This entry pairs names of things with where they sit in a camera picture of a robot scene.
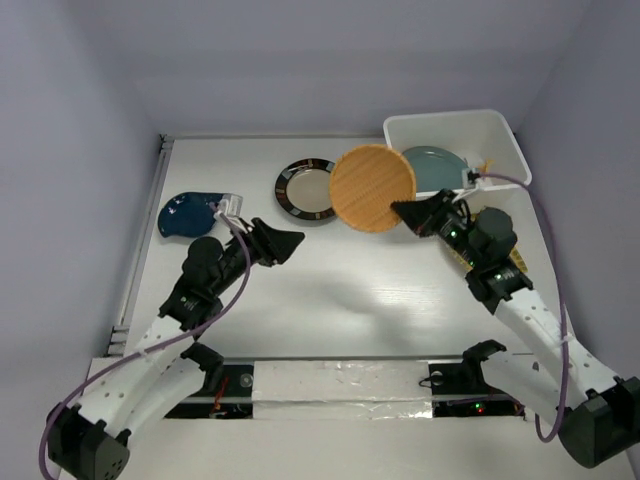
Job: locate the black rimmed beige plate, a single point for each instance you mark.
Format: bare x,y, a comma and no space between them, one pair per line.
302,189

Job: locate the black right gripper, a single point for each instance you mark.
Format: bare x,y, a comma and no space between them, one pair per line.
424,214

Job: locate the grey blue round plate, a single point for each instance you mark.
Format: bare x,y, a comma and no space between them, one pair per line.
435,168

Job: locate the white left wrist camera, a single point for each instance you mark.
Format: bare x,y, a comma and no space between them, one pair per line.
228,210

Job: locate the dark blue leaf plate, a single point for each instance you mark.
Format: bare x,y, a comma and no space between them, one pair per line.
190,215

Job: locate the green yellow woven tray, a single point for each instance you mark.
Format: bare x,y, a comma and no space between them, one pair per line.
517,260

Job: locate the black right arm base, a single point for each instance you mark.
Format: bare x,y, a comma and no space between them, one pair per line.
459,390

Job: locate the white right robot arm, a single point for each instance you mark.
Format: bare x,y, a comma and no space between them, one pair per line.
592,410

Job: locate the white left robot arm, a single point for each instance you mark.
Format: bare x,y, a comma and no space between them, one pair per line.
89,433

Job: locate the round orange woven plate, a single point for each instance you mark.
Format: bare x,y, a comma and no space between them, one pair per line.
365,182

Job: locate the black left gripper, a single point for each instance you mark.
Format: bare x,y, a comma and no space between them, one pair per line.
272,247

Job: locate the fish shaped woven plate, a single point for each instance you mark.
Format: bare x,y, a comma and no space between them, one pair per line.
485,167

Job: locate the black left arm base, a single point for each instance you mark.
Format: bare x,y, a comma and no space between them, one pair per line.
226,391

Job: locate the white plastic bin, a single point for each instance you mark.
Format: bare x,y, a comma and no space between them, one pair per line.
473,135

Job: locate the white foam front panel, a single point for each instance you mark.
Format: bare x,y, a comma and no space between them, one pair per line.
340,390

